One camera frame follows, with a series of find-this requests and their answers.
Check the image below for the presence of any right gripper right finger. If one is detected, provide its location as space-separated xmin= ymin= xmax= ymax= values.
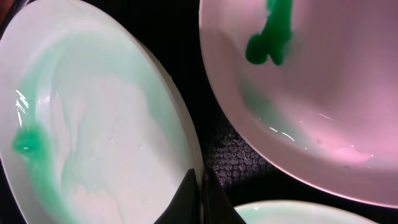
xmin=203 ymin=168 xmax=246 ymax=224

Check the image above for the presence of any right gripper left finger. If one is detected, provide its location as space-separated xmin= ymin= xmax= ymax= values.
xmin=155 ymin=169 xmax=200 ymax=224

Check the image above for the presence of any white plate with green stain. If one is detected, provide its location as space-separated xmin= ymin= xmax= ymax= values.
xmin=235 ymin=200 xmax=377 ymax=224

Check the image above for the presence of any mint plate with green stain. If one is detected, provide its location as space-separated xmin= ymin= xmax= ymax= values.
xmin=1 ymin=0 xmax=204 ymax=223

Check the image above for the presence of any round black tray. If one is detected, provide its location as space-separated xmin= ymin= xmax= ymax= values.
xmin=0 ymin=0 xmax=398 ymax=224

